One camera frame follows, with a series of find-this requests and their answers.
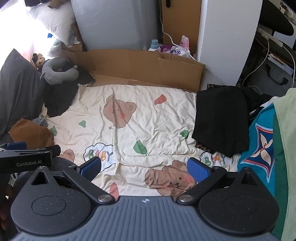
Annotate grey bag with black handle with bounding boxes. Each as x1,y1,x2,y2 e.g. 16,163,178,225
240,52,296,90

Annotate black crumpled garment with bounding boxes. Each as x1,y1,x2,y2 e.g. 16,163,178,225
43,70,95,117

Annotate grey plastic-wrapped mattress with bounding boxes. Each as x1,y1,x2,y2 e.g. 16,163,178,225
70,0,162,52

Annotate light blue denim pants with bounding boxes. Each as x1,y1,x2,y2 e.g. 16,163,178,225
32,117,49,127

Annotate brown t-shirt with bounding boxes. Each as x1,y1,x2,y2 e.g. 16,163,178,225
9,119,55,149

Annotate clear plastic bag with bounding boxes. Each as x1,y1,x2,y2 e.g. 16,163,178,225
50,38,63,58

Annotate black clothes heap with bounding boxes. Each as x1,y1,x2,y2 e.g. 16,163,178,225
243,87,278,116

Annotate pink spray bottle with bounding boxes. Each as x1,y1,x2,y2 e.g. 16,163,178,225
179,35,190,51

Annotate black office chair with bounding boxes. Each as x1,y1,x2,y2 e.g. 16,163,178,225
259,0,294,37

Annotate folded cardboard sheet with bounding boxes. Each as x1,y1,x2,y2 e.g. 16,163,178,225
61,43,206,93

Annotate white power strip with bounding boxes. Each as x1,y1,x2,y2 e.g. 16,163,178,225
258,28,284,47

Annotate detergent bottle with blue cap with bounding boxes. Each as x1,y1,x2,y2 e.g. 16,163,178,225
148,39,162,52

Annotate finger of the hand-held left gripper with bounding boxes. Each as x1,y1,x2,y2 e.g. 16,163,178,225
28,145,61,158
0,142,28,151

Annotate white pillow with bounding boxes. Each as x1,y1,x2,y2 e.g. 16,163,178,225
25,1,77,47

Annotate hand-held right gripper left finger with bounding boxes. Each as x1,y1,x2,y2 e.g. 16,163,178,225
30,156,115,205

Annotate dark grey pillow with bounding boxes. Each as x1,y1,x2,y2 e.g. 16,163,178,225
0,49,47,139

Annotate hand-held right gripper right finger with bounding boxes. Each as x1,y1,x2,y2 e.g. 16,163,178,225
176,158,263,205

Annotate teal printed garment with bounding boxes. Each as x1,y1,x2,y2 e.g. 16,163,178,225
238,103,281,197

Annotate purple and white plastic packet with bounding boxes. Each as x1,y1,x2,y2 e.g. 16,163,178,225
159,45,193,58

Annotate black folded garment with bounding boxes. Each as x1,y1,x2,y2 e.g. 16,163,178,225
191,85,250,158

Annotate white cable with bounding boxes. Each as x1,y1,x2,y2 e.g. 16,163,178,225
159,13,197,58

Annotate green two-tone garment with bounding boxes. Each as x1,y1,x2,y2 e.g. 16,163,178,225
273,88,296,241

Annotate grey neck pillow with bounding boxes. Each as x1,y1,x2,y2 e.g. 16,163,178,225
40,57,79,85

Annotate cream bear-print blanket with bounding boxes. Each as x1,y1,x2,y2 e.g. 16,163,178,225
40,83,241,197

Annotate brown teddy bear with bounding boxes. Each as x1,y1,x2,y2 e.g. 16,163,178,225
32,53,47,69

